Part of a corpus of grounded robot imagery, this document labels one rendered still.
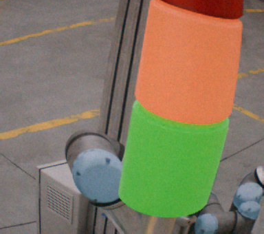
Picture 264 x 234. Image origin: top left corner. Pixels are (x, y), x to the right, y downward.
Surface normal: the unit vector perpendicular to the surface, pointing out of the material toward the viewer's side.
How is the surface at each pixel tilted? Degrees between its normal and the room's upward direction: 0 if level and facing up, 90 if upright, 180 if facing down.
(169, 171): 90
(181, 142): 90
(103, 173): 84
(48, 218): 90
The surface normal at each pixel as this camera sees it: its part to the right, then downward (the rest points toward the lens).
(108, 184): 0.15, 0.26
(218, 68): 0.40, 0.37
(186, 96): -0.11, 0.33
